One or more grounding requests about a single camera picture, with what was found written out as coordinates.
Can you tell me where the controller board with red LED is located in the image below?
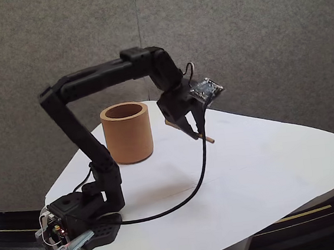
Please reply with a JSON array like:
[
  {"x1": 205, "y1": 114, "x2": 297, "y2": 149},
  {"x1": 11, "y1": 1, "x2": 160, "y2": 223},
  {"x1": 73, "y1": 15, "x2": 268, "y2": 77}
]
[{"x1": 38, "y1": 207, "x2": 70, "y2": 247}]

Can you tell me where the beige wooden pen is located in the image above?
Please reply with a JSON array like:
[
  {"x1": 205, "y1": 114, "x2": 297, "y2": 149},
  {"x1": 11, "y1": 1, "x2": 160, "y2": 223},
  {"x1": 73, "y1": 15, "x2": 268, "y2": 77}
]
[{"x1": 164, "y1": 115, "x2": 216, "y2": 148}]

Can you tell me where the thin white servo wire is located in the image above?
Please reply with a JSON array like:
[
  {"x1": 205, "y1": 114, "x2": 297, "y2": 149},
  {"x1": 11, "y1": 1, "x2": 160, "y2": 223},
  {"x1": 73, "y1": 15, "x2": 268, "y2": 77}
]
[{"x1": 183, "y1": 62, "x2": 197, "y2": 85}]

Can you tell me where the black camera cable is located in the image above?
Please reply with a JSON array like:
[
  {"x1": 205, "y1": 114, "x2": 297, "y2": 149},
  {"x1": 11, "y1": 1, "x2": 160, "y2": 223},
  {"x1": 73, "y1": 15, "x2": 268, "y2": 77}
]
[{"x1": 106, "y1": 99, "x2": 219, "y2": 225}]

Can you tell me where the bare camera circuit board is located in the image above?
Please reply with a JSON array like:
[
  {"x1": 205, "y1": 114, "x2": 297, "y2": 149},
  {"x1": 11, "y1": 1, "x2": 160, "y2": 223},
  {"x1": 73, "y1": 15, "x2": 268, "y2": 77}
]
[{"x1": 188, "y1": 75, "x2": 225, "y2": 104}]

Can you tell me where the brown cylindrical pen holder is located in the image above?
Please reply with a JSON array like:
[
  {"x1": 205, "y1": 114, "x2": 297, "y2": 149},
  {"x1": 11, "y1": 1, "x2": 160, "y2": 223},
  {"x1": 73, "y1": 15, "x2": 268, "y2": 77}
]
[{"x1": 99, "y1": 101, "x2": 156, "y2": 167}]

